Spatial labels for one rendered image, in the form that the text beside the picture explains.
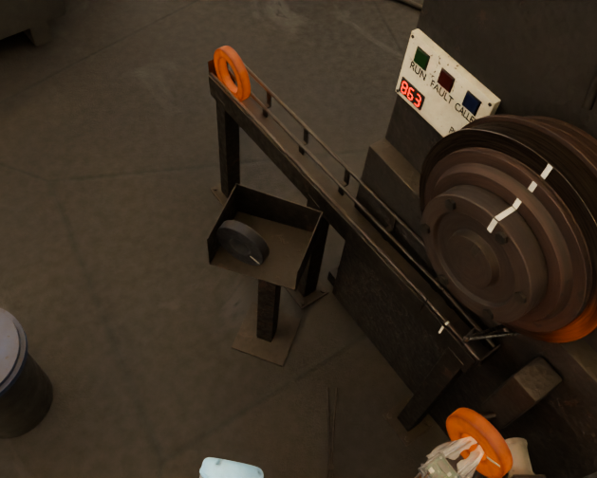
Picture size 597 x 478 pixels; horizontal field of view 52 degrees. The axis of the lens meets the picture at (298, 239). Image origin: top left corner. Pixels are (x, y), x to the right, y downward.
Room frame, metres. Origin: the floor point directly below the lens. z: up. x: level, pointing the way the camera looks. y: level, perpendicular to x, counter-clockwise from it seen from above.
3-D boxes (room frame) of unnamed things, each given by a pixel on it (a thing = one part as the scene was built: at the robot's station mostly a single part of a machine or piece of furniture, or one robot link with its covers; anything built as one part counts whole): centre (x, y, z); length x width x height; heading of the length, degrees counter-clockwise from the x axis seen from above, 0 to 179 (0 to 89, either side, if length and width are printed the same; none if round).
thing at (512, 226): (0.65, -0.35, 1.11); 0.28 x 0.06 x 0.28; 41
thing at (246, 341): (0.92, 0.09, 0.36); 0.26 x 0.20 x 0.72; 76
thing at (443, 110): (1.04, -0.28, 1.15); 0.26 x 0.02 x 0.18; 41
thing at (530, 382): (0.54, -0.59, 0.68); 0.11 x 0.08 x 0.24; 131
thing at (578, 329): (0.71, -0.43, 1.11); 0.47 x 0.06 x 0.47; 41
